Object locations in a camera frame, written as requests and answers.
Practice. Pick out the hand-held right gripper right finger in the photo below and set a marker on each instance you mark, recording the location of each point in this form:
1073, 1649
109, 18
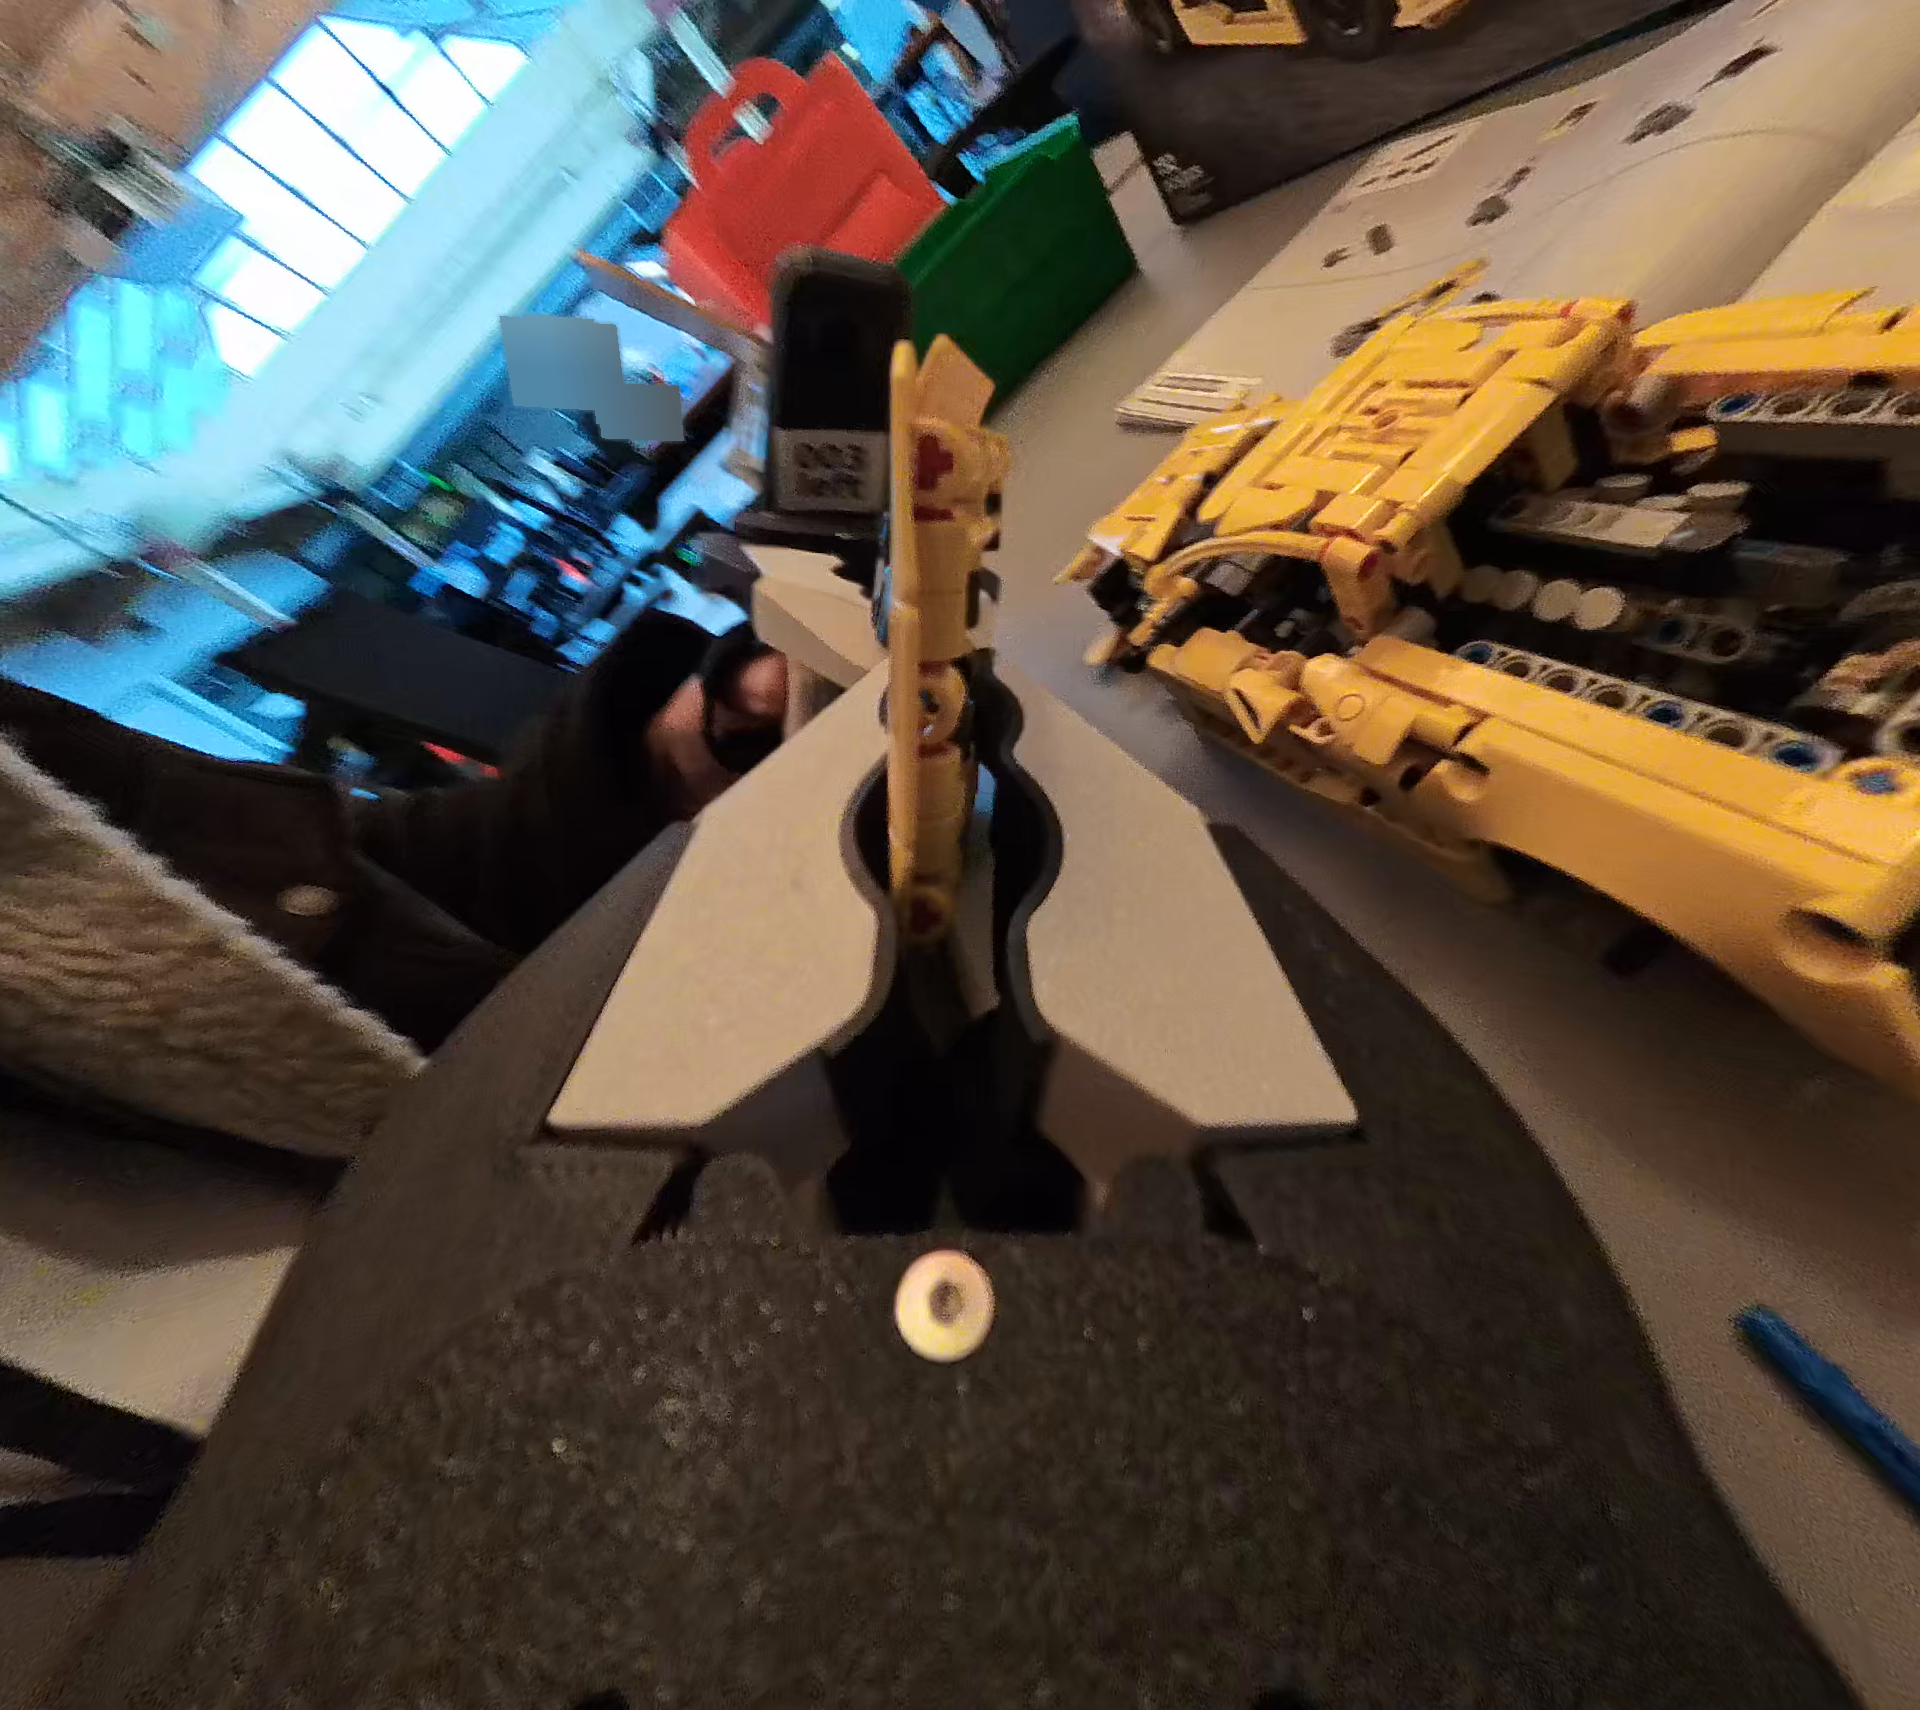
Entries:
1183, 991

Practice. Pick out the wooden board on white arm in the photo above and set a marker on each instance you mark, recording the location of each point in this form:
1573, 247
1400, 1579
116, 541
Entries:
660, 293

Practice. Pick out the yellow panel with axle pin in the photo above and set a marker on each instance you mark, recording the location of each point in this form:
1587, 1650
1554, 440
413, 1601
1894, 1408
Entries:
923, 570

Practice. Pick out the person's left hand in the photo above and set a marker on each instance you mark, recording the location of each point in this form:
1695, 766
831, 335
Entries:
681, 735

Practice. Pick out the green plastic bin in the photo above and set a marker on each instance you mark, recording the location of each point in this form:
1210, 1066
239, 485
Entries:
1034, 257

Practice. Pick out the brown fleece-lined jacket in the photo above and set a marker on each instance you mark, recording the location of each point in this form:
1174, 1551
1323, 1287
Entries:
150, 962

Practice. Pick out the person's left forearm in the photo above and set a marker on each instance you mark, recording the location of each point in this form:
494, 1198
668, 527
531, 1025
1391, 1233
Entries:
525, 812

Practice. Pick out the toy car set box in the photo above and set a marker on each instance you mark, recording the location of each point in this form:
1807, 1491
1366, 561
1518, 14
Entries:
1228, 119

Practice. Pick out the blue brick pin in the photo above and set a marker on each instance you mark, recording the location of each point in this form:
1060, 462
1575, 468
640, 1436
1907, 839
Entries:
1832, 1404

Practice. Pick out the red plastic case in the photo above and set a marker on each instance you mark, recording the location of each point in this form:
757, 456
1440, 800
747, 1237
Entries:
810, 197

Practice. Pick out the yellow toy brick car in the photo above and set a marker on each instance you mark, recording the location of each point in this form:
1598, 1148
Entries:
1425, 468

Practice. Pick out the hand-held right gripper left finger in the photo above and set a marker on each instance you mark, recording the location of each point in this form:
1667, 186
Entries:
721, 991

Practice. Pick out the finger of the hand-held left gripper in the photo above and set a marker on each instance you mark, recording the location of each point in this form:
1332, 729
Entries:
818, 610

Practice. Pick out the white striped shirt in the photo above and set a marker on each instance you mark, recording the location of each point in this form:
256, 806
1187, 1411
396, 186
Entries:
120, 1291

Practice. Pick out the open instruction booklet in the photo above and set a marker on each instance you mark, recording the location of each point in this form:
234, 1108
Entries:
1649, 152

